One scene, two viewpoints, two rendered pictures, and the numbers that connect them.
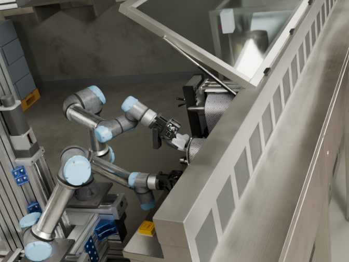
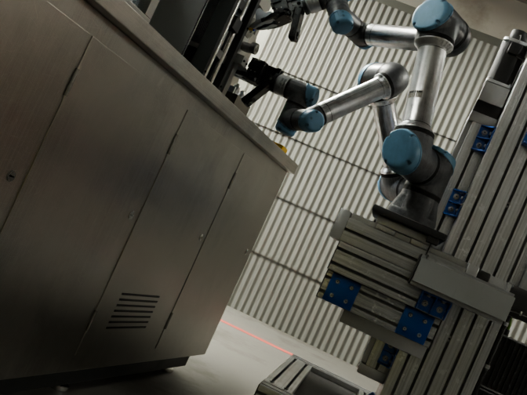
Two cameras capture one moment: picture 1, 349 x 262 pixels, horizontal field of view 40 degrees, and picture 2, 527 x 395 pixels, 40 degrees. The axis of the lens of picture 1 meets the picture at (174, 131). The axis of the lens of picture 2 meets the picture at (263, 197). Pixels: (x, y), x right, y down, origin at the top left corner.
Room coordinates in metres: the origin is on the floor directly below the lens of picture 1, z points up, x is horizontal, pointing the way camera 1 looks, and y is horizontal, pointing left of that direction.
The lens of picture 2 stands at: (4.39, -0.30, 0.61)
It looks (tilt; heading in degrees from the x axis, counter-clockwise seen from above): 2 degrees up; 168
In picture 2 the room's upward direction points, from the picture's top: 24 degrees clockwise
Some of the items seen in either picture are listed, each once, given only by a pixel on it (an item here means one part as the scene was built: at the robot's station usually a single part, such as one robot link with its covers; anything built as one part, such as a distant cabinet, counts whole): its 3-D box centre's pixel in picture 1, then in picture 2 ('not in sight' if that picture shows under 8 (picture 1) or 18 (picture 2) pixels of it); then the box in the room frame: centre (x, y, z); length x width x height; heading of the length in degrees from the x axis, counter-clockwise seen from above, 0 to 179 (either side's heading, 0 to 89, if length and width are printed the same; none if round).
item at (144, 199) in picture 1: (145, 195); (292, 119); (1.93, 0.21, 1.01); 0.11 x 0.08 x 0.11; 14
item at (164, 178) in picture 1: (171, 182); (263, 76); (1.84, 0.07, 1.12); 0.12 x 0.08 x 0.09; 60
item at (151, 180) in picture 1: (156, 181); (281, 85); (1.88, 0.14, 1.11); 0.08 x 0.05 x 0.08; 150
